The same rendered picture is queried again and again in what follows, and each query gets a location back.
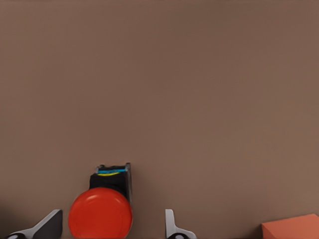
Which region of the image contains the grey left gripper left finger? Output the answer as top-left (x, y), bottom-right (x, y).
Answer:
top-left (3, 209), bottom-right (63, 239)

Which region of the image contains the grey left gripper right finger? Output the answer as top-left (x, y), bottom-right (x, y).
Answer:
top-left (165, 209), bottom-right (197, 239)

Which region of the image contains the pink storage box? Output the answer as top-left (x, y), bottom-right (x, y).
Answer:
top-left (261, 213), bottom-right (319, 239)

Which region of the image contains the red push button black base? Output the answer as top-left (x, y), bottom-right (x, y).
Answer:
top-left (68, 162), bottom-right (134, 239)

